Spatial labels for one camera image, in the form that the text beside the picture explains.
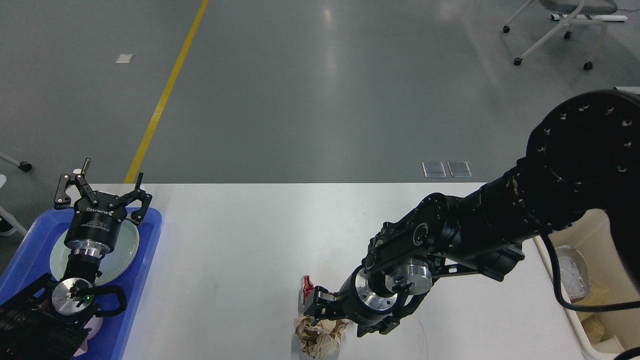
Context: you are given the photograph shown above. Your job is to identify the white plastic bin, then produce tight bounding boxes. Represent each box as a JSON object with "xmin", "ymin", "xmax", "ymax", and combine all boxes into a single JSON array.
[{"xmin": 550, "ymin": 209, "xmax": 639, "ymax": 360}]

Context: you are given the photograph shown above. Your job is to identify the white table leg base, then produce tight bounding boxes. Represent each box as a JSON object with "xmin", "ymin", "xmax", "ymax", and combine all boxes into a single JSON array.
[{"xmin": 550, "ymin": 13, "xmax": 629, "ymax": 23}]

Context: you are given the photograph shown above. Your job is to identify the white paper cup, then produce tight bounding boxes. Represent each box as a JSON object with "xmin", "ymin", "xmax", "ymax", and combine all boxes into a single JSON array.
[{"xmin": 592, "ymin": 335, "xmax": 625, "ymax": 354}]

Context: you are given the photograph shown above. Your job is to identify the left floor socket plate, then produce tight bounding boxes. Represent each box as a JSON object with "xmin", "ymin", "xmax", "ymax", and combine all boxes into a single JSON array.
[{"xmin": 422, "ymin": 161, "xmax": 447, "ymax": 179}]

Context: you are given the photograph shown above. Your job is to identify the floor socket plate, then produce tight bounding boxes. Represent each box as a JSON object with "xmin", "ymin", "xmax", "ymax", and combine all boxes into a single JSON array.
[
  {"xmin": 446, "ymin": 161, "xmax": 473, "ymax": 178},
  {"xmin": 422, "ymin": 161, "xmax": 447, "ymax": 179}
]

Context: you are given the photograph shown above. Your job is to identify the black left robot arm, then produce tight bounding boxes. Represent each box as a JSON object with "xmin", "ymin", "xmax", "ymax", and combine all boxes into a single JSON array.
[{"xmin": 1, "ymin": 158, "xmax": 153, "ymax": 360}]

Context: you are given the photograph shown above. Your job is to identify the chair leg with caster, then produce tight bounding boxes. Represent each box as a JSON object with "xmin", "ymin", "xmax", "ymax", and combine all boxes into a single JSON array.
[{"xmin": 0, "ymin": 152, "xmax": 33, "ymax": 173}]

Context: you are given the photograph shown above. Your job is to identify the white office chair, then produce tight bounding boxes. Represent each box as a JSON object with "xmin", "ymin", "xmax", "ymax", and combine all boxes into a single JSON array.
[{"xmin": 513, "ymin": 0, "xmax": 619, "ymax": 71}]

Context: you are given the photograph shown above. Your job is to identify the aluminium foil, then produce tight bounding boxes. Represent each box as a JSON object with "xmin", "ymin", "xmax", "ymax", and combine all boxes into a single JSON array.
[{"xmin": 555, "ymin": 244, "xmax": 592, "ymax": 303}]

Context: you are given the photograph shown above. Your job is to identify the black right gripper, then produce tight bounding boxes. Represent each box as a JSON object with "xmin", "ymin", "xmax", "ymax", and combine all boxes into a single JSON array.
[{"xmin": 302, "ymin": 266, "xmax": 400, "ymax": 338}]

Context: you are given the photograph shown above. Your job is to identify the white floor marker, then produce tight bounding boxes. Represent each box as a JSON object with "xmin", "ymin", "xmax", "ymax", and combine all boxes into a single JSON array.
[{"xmin": 114, "ymin": 54, "xmax": 135, "ymax": 64}]

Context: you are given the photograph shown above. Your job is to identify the brown paper ball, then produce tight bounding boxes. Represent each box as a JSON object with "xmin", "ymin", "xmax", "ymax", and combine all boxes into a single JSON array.
[{"xmin": 294, "ymin": 314, "xmax": 350, "ymax": 360}]

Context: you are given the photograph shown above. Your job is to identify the red foil candy wrapper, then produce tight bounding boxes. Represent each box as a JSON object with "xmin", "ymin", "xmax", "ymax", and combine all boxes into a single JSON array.
[{"xmin": 301, "ymin": 275, "xmax": 314, "ymax": 304}]

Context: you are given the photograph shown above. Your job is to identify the white furniture foot right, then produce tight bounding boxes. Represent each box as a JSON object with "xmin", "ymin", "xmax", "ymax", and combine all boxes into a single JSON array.
[{"xmin": 614, "ymin": 86, "xmax": 640, "ymax": 96}]

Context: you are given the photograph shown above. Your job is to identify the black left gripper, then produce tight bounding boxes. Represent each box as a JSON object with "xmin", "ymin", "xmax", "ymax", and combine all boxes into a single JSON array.
[{"xmin": 54, "ymin": 159, "xmax": 153, "ymax": 258}]

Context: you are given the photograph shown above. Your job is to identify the pink mug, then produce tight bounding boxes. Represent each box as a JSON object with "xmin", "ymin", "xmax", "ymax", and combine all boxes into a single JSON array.
[{"xmin": 73, "ymin": 316, "xmax": 104, "ymax": 357}]

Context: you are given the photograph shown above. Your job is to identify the mint green plate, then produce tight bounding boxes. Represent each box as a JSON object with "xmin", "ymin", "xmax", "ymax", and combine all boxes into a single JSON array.
[{"xmin": 49, "ymin": 221, "xmax": 140, "ymax": 286}]

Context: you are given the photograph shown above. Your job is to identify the blue plastic tray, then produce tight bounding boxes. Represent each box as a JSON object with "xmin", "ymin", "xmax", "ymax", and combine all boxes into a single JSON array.
[{"xmin": 0, "ymin": 207, "xmax": 163, "ymax": 360}]

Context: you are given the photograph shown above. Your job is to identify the right floor socket plate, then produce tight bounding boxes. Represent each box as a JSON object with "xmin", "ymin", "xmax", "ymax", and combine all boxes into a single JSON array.
[{"xmin": 446, "ymin": 161, "xmax": 473, "ymax": 178}]

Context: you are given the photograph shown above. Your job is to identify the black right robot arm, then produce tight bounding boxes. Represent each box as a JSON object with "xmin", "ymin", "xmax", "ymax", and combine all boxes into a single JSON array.
[{"xmin": 301, "ymin": 89, "xmax": 640, "ymax": 337}]

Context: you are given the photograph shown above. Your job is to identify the brown paper bag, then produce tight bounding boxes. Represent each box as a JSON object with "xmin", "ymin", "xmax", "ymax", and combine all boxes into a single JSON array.
[{"xmin": 573, "ymin": 280, "xmax": 610, "ymax": 345}]

